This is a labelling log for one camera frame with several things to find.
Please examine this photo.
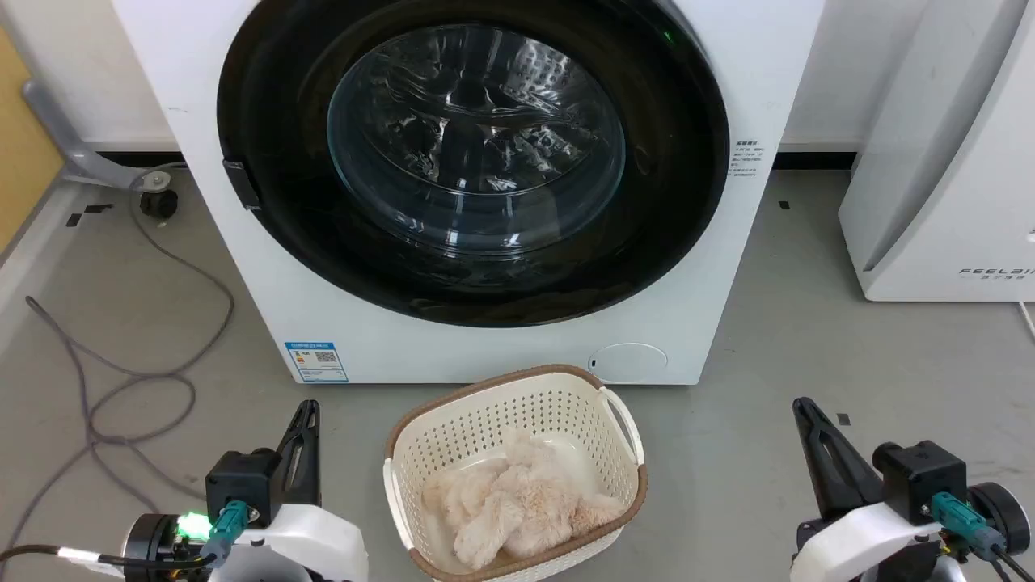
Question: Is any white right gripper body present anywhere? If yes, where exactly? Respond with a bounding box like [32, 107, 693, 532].
[791, 500, 943, 582]

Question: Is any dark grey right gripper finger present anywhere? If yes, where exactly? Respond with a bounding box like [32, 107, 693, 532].
[792, 397, 884, 520]

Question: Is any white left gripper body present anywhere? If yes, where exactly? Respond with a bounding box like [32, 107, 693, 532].
[212, 503, 369, 582]

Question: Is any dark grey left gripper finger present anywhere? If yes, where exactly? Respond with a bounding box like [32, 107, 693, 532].
[277, 399, 321, 508]

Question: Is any white front-load washing machine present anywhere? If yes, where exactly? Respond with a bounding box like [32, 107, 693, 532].
[112, 0, 826, 386]

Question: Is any round black glass washer door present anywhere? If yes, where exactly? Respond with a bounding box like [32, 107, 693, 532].
[217, 0, 731, 328]

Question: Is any blue energy label sticker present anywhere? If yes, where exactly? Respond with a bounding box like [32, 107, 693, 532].
[285, 341, 349, 384]

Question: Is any cream perforated laundry basket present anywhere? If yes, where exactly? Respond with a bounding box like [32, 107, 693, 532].
[383, 364, 648, 582]

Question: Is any beige fluffy cloth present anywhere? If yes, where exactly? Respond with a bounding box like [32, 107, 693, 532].
[420, 428, 627, 571]

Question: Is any round white filter cover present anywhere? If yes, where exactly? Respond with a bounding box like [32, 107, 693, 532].
[588, 343, 669, 384]

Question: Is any black caster wheel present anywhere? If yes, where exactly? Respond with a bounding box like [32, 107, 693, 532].
[139, 188, 179, 221]

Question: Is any white air purifier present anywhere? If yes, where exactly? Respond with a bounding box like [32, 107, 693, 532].
[838, 0, 1035, 302]

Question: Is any small printed warning label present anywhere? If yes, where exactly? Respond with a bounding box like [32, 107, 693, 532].
[732, 139, 765, 180]

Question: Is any grey chair base leg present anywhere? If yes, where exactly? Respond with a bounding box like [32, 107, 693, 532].
[23, 79, 188, 193]

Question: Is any yellow wooden panel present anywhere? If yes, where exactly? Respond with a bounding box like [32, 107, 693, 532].
[0, 28, 65, 255]

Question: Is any left cable with teal plug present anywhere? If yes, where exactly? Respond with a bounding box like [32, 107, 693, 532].
[0, 500, 250, 582]

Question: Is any cable with teal plug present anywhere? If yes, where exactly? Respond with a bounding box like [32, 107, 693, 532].
[0, 500, 250, 582]
[930, 491, 1035, 582]

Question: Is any right cable with teal plug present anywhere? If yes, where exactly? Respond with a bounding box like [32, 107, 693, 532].
[930, 491, 1035, 582]

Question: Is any grey floor cable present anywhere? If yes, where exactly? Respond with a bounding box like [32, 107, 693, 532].
[0, 166, 235, 550]

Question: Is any dark grey door latch handle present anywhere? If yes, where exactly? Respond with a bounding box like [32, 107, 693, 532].
[223, 160, 262, 211]

